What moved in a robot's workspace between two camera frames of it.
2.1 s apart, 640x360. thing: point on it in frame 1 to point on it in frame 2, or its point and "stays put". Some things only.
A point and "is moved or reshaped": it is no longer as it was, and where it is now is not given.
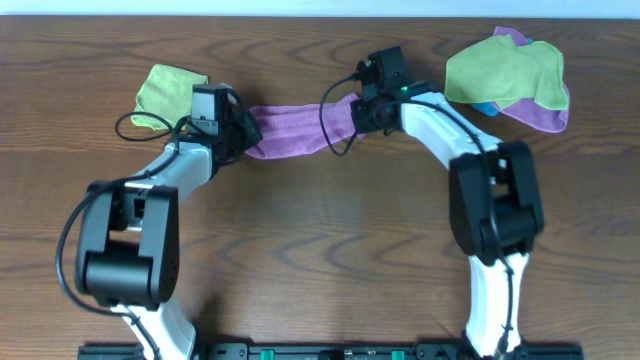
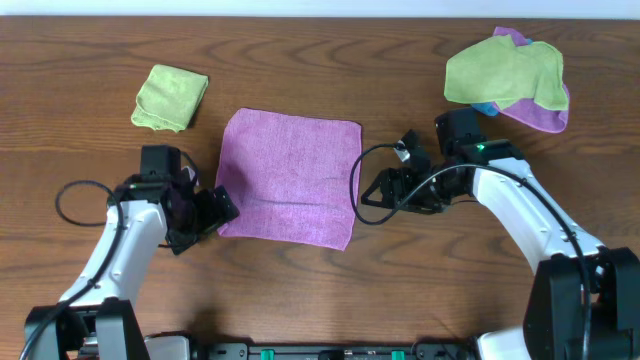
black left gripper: [248, 130] to [209, 215]
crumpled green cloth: [497, 70] stays put
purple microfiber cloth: [294, 129] is moved or reshaped
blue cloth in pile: [487, 108] stays put
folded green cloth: [167, 93] stays put
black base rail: [335, 351] stays put
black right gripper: [362, 119] to [389, 177]
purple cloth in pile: [527, 110] stays put
